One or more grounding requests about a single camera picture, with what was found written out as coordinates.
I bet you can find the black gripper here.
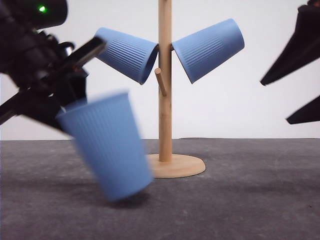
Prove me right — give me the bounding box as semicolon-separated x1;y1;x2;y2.
0;0;107;137

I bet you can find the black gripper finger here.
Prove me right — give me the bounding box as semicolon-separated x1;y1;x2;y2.
260;0;320;86
286;95;320;125

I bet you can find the blue ribbed cup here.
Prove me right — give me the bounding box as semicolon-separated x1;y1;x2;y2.
172;19;245;83
56;92;152;202

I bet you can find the blue ribbed cup hung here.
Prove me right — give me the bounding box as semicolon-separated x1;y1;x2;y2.
95;27;159;85

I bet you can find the wooden cup tree stand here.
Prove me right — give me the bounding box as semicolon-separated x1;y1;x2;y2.
148;0;206;178

